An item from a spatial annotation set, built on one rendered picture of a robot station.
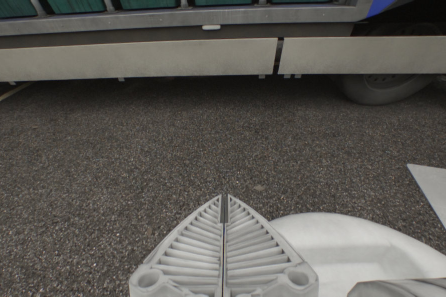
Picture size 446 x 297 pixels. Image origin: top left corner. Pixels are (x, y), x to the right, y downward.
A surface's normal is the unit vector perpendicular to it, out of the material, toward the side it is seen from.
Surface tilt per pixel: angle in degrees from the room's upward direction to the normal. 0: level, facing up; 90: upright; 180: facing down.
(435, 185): 0
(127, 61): 90
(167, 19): 90
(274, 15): 90
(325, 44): 90
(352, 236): 1
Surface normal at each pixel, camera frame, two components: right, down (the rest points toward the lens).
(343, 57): -0.04, 0.70
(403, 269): -0.92, 0.04
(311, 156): -0.04, -0.71
